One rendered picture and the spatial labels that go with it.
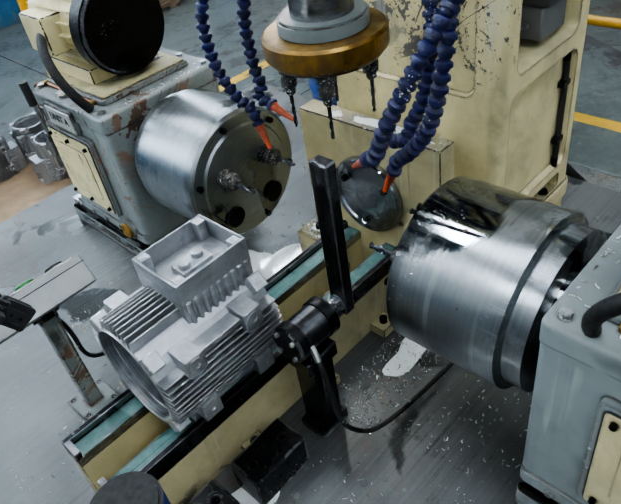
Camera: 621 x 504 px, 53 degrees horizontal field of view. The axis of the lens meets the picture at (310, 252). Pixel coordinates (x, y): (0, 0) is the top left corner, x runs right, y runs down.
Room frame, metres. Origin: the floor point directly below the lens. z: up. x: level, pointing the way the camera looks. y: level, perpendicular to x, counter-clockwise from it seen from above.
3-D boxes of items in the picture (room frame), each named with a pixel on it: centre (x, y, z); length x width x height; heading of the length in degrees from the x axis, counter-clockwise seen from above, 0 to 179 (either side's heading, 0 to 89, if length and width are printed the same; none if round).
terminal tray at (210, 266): (0.67, 0.16, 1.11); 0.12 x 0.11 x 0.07; 130
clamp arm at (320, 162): (0.66, -0.03, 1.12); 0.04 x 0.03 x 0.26; 130
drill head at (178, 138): (1.11, 0.18, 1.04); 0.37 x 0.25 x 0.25; 40
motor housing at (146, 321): (0.64, 0.19, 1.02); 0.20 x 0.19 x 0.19; 130
